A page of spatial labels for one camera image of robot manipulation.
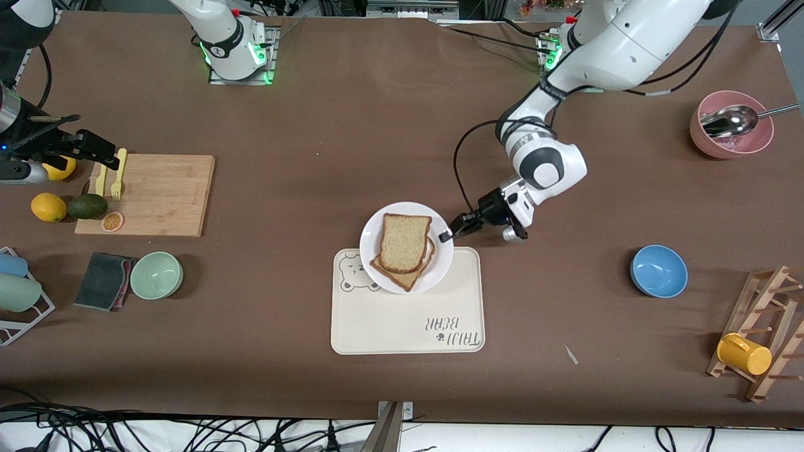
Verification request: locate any bread slice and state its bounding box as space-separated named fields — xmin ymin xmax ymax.
xmin=369 ymin=237 xmax=436 ymax=293

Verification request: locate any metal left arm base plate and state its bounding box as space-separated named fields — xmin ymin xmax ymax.
xmin=537 ymin=31 xmax=566 ymax=89

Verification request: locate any bread slice sandwich lid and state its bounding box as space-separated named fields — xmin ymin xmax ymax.
xmin=379 ymin=213 xmax=433 ymax=274

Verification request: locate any black base cable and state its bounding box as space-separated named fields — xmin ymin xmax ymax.
xmin=430 ymin=18 xmax=553 ymax=57

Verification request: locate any metal frame rail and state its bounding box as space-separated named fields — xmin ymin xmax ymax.
xmin=366 ymin=0 xmax=461 ymax=19

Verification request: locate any pink bowl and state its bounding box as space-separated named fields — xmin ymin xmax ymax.
xmin=690 ymin=91 xmax=774 ymax=160

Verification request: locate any mint green bowl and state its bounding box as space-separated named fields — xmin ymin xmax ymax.
xmin=130 ymin=252 xmax=184 ymax=300

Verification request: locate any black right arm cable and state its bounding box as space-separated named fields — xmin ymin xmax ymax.
xmin=36 ymin=44 xmax=53 ymax=109

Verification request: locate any grey metal table bracket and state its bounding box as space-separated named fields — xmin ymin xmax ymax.
xmin=360 ymin=401 xmax=414 ymax=452

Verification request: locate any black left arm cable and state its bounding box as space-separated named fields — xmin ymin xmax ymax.
xmin=453 ymin=0 xmax=739 ymax=218

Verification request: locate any dark green avocado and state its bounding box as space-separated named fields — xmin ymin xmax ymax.
xmin=67 ymin=193 xmax=109 ymax=220

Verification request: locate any light blue cup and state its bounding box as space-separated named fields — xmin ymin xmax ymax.
xmin=0 ymin=252 xmax=29 ymax=278

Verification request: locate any wooden cutting board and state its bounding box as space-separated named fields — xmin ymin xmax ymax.
xmin=74 ymin=154 xmax=216 ymax=238

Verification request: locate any black floor cable bundle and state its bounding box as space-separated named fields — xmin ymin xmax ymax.
xmin=0 ymin=386 xmax=365 ymax=452

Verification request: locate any metal ladle spoon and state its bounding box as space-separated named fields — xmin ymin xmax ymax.
xmin=700 ymin=102 xmax=800 ymax=140

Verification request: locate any grey folded cloth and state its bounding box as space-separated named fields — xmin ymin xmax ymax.
xmin=74 ymin=252 xmax=140 ymax=313

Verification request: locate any pale green cup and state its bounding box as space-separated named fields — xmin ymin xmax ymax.
xmin=0 ymin=274 xmax=43 ymax=313

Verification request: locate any white wire cup rack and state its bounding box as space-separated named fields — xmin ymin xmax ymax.
xmin=0 ymin=246 xmax=56 ymax=347

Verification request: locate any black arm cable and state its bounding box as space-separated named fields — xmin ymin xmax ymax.
xmin=36 ymin=44 xmax=53 ymax=109
xmin=453 ymin=0 xmax=739 ymax=218

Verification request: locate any yellow plastic fork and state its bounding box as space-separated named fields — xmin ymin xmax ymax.
xmin=111 ymin=148 xmax=128 ymax=202

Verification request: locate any yellow lemon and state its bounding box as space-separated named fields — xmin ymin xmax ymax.
xmin=31 ymin=193 xmax=68 ymax=223
xmin=43 ymin=157 xmax=77 ymax=181

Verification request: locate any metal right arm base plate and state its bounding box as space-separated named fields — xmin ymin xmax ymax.
xmin=209 ymin=25 xmax=277 ymax=85

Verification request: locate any yellow mug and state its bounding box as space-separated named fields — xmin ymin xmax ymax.
xmin=717 ymin=333 xmax=773 ymax=376

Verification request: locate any blue bowl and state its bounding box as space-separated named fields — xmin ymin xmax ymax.
xmin=630 ymin=245 xmax=688 ymax=299

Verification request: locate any wooden mug rack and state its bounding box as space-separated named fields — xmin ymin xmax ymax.
xmin=706 ymin=265 xmax=804 ymax=404

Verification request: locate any aluminium frame post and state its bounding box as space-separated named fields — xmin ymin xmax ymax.
xmin=757 ymin=0 xmax=804 ymax=43

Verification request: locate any white round plate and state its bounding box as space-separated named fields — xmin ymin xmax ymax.
xmin=359 ymin=202 xmax=454 ymax=294

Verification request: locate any cream tray with bear print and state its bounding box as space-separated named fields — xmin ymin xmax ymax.
xmin=330 ymin=247 xmax=486 ymax=356

